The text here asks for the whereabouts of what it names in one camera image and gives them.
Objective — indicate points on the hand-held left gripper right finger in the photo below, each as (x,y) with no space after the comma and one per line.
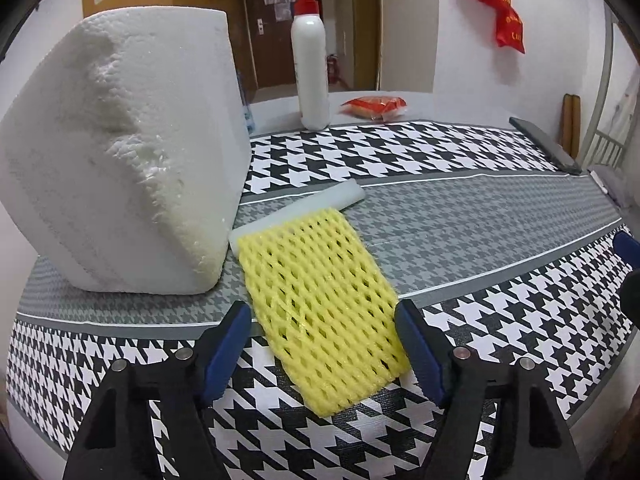
(415,345)

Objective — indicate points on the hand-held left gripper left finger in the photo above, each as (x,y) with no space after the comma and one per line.
(232,340)

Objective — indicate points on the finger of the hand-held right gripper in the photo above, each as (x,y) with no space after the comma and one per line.
(629,255)

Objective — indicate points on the yellow foam net sleeve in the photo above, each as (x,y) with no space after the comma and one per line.
(320,300)

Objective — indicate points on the white foam box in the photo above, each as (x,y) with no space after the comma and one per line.
(115,150)

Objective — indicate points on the black flat bar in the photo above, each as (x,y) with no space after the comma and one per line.
(547,146)

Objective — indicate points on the houndstooth tablecloth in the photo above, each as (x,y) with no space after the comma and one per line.
(450,200)

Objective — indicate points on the white foam strip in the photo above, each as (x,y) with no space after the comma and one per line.
(310,205)

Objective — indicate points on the small clear bottle blue liquid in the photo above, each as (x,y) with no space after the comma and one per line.
(248,110)

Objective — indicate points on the red snack packet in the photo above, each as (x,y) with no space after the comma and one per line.
(375,106)

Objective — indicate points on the red hanging bag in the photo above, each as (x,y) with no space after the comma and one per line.
(495,5)

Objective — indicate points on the red fire extinguisher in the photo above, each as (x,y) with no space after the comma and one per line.
(332,67)

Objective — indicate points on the white pump bottle red cap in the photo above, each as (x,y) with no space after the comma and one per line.
(310,55)

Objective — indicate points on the dark brown door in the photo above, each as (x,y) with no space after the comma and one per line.
(272,20)

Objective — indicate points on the wooden side door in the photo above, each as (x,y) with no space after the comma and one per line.
(362,25)

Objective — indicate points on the metal bed frame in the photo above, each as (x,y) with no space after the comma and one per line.
(607,110)

